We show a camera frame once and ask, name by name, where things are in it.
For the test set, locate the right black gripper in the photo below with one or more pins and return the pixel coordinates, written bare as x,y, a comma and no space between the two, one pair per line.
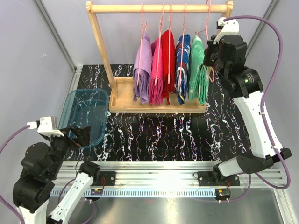
209,55

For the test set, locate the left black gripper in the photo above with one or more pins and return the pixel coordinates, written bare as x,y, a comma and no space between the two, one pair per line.
70,139

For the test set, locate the green white trousers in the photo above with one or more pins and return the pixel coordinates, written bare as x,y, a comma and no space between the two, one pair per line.
198,78

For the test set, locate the pink wire hanger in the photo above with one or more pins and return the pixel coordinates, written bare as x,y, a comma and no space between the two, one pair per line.
207,70

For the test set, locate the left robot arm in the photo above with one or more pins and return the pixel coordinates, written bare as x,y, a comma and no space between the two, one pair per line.
41,165

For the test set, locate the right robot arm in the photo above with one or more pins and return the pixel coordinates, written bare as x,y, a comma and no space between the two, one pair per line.
226,55

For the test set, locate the blue patterned folded trousers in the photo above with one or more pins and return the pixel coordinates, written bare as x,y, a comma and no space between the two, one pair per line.
181,91

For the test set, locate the red folded trousers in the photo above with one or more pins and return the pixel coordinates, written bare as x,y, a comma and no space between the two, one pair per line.
168,88

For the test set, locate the pink hanger with red trousers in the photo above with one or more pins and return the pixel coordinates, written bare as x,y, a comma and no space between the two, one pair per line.
170,16

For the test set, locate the pink hanger with blue trousers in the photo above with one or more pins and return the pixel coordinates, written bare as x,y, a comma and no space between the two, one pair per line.
184,28

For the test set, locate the pink folded trousers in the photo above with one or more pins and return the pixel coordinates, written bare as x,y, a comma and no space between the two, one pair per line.
155,92

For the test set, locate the pink hanger with lilac trousers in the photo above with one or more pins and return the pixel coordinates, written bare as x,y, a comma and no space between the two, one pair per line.
143,28

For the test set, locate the lilac folded trousers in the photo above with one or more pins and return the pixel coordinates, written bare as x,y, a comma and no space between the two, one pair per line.
142,70

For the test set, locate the transparent blue plastic bin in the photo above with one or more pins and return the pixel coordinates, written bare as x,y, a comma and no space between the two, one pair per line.
86,107

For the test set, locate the wooden clothes rack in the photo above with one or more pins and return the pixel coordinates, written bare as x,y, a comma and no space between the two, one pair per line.
121,99

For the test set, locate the black marble pattern mat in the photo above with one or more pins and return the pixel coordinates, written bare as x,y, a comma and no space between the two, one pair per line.
218,134

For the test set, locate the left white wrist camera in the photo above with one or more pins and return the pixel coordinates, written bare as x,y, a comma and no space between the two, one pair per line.
46,126

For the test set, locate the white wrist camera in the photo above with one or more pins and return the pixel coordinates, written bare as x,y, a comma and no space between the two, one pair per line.
46,126
230,27

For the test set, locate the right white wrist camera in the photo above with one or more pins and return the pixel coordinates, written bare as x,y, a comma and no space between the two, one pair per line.
230,27

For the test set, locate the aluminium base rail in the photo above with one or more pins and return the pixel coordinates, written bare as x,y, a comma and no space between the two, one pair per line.
166,179

